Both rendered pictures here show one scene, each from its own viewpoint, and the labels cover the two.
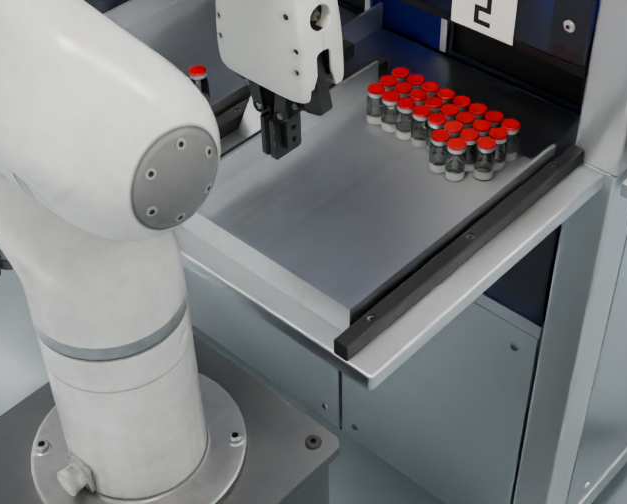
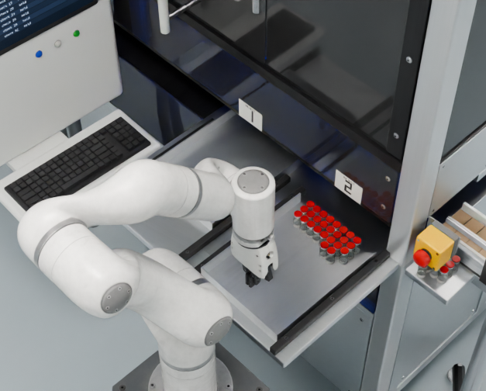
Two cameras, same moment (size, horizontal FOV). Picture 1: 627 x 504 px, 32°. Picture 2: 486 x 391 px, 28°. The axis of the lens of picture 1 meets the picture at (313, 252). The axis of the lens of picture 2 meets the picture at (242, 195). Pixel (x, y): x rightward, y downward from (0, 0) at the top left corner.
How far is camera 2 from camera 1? 1.25 m
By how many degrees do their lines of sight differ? 8
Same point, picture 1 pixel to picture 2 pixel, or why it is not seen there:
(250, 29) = (243, 253)
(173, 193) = (217, 337)
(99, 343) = (184, 366)
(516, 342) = (362, 317)
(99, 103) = (198, 316)
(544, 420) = (375, 353)
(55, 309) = (170, 355)
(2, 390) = not seen: hidden behind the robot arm
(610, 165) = (401, 261)
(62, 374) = (169, 371)
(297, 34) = (260, 261)
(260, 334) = not seen: hidden behind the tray
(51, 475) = not seen: outside the picture
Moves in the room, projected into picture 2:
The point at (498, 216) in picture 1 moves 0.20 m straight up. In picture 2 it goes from (346, 288) to (353, 237)
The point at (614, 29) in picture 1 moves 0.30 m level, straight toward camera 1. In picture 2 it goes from (401, 214) to (366, 317)
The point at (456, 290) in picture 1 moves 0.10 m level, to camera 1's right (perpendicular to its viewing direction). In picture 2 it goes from (323, 323) to (367, 324)
